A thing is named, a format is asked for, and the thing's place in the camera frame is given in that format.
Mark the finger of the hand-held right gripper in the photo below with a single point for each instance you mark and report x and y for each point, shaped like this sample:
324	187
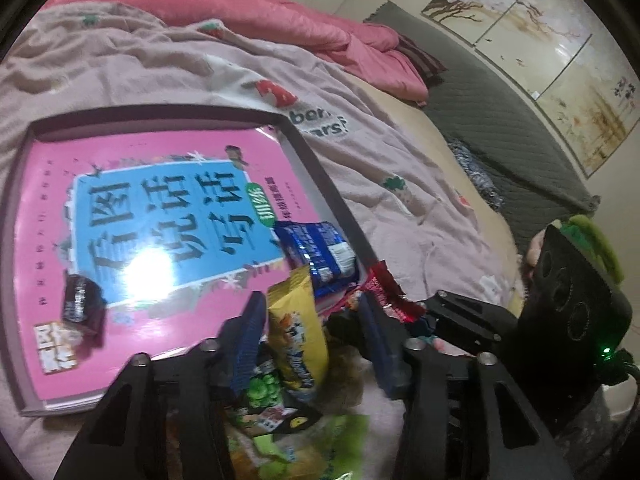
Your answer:
475	305
470	335

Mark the strawberry printed blanket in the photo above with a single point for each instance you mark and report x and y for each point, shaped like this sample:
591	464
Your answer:
400	150

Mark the pink plush toy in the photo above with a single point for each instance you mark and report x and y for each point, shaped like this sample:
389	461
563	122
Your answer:
532	252

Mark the beige bed sheet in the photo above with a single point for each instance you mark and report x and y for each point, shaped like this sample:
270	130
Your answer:
435	125

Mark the grape print snack packet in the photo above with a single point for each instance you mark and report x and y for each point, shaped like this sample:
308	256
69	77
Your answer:
262	390

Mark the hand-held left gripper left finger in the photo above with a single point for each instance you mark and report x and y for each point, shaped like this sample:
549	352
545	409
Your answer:
247	332

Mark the red snack packet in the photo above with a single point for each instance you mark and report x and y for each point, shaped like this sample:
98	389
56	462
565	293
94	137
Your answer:
385	290

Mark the pink book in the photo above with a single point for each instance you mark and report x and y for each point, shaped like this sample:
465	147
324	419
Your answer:
150	160

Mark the pink quilt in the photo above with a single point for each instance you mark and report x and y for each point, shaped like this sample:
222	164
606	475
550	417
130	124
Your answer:
300	25

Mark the clear plastic tray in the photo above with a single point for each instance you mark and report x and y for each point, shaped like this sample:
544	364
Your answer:
320	170

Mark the grey quilted headboard mat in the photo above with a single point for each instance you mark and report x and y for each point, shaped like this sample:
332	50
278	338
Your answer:
500	125

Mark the green plush toy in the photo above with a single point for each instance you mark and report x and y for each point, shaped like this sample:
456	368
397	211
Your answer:
600	245

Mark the blue snack packet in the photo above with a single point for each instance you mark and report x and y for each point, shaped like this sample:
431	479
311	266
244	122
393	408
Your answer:
315	245

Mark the tree wall painting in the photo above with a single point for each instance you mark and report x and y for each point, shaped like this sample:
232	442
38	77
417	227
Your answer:
550	35

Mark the blue white patterned cloth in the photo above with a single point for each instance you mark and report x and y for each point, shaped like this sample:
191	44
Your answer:
475	170

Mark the dark brown snack packet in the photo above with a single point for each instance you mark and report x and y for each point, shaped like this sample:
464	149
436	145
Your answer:
82	300

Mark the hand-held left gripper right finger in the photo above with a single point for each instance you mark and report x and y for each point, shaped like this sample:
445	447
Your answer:
374	332

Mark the dark striped pillow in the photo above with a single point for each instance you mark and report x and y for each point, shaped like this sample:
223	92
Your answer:
425	60

